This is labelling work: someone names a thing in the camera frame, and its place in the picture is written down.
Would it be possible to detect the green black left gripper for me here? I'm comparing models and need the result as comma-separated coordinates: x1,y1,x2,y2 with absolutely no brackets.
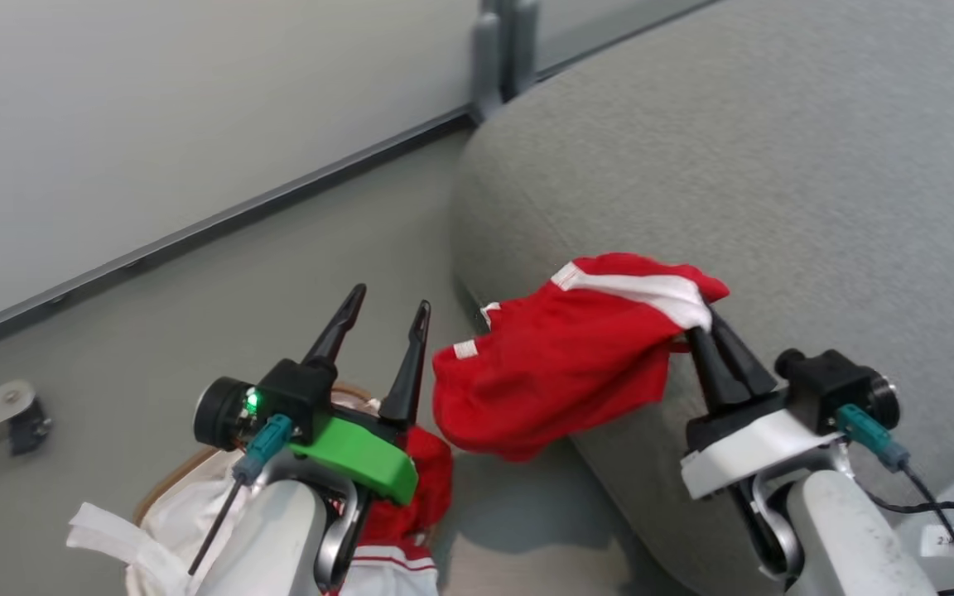
258,283,432,507

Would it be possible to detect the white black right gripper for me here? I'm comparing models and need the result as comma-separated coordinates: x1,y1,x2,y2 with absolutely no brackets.
680,310,850,502

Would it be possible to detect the red garment with white band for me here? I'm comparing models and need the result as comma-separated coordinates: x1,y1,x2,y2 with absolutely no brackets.
431,252,731,463

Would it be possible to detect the white basket liner cloth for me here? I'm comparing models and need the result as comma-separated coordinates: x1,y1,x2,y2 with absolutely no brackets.
65,396,380,596

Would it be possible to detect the red white striped garment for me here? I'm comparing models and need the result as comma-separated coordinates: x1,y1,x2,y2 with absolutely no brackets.
321,425,455,596

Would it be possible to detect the grey fabric sofa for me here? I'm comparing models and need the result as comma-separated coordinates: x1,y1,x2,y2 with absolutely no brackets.
450,0,954,596

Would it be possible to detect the left cable with teal plug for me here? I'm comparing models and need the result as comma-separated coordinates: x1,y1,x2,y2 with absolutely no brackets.
187,414,295,577

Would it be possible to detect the cable with teal plug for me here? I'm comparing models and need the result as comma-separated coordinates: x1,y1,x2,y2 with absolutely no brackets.
187,414,295,577
836,404,954,596

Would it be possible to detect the right cable with teal plug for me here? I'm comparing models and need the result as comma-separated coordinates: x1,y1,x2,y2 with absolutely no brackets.
836,404,954,596

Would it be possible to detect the dark wall base rail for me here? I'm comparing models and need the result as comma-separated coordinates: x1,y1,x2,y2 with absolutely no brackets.
0,106,479,363

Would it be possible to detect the white cable label tag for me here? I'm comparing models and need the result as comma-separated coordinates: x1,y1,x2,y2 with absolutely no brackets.
914,525,954,582

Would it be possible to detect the grey partition post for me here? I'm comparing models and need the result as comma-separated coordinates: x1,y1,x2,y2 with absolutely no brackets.
467,0,542,125

